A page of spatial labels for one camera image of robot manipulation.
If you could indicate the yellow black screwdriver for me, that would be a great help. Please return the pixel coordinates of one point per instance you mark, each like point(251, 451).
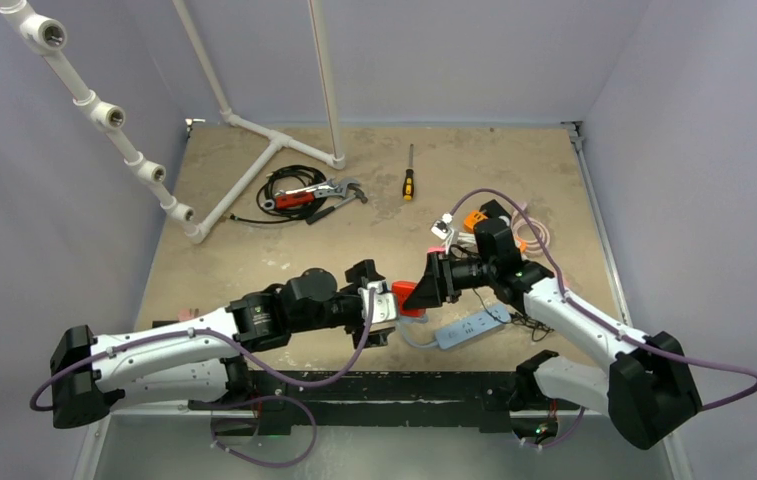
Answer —
point(408, 191)

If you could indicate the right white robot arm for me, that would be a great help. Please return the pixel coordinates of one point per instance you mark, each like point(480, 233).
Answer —
point(636, 379)

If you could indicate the black power adapter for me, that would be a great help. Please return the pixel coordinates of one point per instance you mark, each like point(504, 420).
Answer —
point(492, 209)

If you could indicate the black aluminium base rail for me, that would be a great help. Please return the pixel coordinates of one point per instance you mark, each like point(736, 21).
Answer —
point(486, 401)

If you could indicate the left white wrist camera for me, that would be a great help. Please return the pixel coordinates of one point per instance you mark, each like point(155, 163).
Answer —
point(380, 306)

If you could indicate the orange power strip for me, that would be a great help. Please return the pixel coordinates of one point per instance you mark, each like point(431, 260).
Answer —
point(472, 219)

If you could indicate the light blue power strip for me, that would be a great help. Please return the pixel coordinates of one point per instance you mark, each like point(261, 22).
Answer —
point(468, 328)

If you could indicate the black handled hammer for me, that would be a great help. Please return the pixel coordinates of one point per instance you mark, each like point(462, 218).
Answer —
point(352, 194)

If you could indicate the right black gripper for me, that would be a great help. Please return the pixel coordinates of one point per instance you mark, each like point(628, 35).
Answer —
point(448, 281)

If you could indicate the red handled adjustable wrench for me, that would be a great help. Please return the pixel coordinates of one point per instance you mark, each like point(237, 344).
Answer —
point(302, 196)

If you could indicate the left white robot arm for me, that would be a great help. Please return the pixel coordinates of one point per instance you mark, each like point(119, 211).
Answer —
point(202, 359)

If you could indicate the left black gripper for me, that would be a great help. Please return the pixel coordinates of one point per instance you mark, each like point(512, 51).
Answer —
point(360, 274)

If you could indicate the red cube socket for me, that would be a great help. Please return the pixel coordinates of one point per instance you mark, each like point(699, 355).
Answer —
point(403, 290)

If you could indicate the white PVC pipe frame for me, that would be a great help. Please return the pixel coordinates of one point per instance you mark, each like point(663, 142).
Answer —
point(124, 103)

